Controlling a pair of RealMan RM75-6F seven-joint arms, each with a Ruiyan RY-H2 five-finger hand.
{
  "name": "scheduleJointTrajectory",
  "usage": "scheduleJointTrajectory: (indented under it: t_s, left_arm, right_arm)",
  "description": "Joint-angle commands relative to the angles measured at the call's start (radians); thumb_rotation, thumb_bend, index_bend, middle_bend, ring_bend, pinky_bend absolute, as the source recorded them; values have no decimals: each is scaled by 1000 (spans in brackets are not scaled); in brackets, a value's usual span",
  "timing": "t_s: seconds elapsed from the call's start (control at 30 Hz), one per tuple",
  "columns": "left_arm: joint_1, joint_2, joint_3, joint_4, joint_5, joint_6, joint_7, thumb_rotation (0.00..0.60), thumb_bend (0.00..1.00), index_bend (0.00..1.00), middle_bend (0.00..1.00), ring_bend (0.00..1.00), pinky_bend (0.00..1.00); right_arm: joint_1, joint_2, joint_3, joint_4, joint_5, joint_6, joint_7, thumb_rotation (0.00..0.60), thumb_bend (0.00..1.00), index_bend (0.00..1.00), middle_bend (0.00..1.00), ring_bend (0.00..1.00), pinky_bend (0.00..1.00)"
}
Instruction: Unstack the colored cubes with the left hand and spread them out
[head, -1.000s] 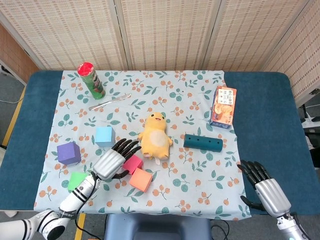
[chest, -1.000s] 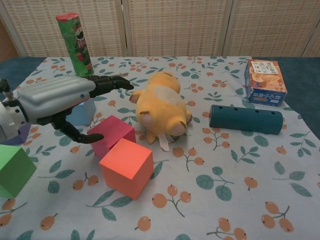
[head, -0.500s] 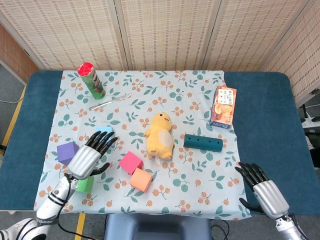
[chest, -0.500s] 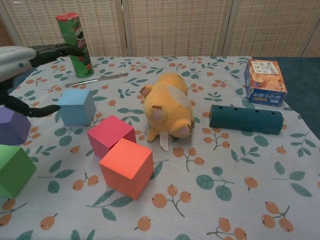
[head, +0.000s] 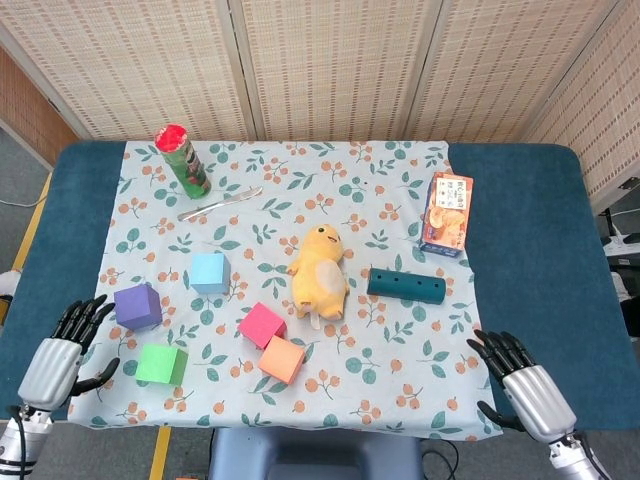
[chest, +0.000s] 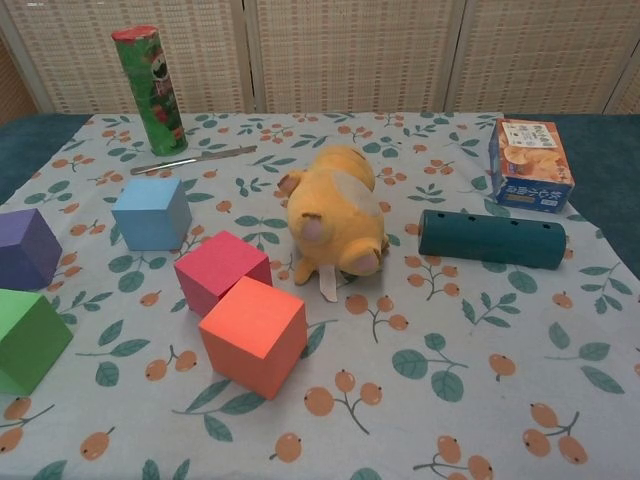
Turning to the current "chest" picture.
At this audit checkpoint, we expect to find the yellow plush duck toy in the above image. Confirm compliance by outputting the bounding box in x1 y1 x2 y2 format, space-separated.
277 144 394 304

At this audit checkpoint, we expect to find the pink foam cube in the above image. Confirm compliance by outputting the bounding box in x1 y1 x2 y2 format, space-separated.
173 230 274 318

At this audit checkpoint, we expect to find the orange foam cube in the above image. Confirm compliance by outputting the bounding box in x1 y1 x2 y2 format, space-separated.
198 276 308 401

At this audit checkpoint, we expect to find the purple foam block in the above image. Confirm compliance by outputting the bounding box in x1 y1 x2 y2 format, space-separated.
0 208 64 292

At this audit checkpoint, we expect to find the green foam cube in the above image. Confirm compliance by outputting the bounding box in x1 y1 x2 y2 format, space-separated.
0 288 75 396

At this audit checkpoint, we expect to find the light blue foam cube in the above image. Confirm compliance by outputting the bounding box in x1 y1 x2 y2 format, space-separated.
110 177 194 252

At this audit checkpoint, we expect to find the silver table knife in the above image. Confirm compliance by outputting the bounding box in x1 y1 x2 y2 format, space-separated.
129 145 259 176

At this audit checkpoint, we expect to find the teal cylinder with holes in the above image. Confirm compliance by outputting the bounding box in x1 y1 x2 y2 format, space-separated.
417 208 571 271

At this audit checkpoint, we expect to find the floral print tablecloth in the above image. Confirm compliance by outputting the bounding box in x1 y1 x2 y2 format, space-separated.
0 112 640 480

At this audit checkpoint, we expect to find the beige woven folding screen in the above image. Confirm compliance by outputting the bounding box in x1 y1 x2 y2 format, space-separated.
0 0 640 116

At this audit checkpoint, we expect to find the green chips can red lid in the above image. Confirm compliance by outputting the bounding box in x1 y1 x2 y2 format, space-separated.
110 27 190 156

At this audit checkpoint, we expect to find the orange blue snack box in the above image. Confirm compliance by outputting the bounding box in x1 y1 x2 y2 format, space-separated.
488 118 575 215

